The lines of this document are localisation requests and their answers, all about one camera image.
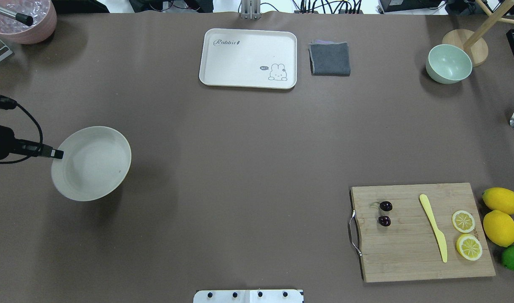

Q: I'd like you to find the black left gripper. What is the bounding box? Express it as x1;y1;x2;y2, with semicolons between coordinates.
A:
0;125;64;160

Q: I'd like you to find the cream round plate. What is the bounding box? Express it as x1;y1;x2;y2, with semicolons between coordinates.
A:
51;126;132;202

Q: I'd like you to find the cream rabbit tray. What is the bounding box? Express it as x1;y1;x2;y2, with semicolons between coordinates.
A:
199;28;298;90

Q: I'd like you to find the dark red cherry upper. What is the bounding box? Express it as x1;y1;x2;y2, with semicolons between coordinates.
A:
372;201;393;212

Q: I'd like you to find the dark red cherry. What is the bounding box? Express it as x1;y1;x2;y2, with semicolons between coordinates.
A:
378;215;391;227
372;201;393;212

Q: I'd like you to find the dark red cherry lower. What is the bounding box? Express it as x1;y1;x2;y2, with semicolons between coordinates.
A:
378;215;391;227

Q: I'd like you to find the pink bowl with ice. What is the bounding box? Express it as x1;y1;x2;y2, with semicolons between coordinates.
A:
0;0;57;45

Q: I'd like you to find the grey folded cloth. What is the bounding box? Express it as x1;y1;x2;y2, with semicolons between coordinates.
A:
309;40;351;76

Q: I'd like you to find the wooden cutting board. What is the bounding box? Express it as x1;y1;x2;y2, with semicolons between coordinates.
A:
350;183;495;283

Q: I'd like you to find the yellow plastic knife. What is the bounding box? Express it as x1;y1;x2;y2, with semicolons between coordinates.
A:
419;194;448;263

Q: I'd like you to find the green bowl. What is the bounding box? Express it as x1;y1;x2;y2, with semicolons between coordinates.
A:
425;44;473;84

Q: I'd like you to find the lemon slice upper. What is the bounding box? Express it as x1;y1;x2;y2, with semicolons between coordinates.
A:
451;210;476;234

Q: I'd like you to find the lemon slice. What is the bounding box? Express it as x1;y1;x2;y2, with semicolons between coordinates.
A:
455;234;483;261
451;210;476;234

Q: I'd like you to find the lemon slice lower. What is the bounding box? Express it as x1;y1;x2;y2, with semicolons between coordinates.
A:
455;234;483;261

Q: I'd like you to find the wooden mug tree stand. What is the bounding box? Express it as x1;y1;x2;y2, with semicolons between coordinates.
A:
442;0;514;67

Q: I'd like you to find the yellow lemon far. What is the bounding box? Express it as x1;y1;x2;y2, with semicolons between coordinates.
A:
482;187;514;215

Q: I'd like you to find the yellow lemon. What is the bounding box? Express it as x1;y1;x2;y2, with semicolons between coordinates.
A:
482;210;514;247
482;187;514;215

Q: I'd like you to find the yellow lemon near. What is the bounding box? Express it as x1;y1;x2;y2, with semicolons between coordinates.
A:
482;210;514;247

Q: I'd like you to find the metal scoop handle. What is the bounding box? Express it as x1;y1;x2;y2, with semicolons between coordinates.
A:
0;6;34;26

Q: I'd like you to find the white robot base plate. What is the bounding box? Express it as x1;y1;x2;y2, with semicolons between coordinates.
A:
193;289;305;303

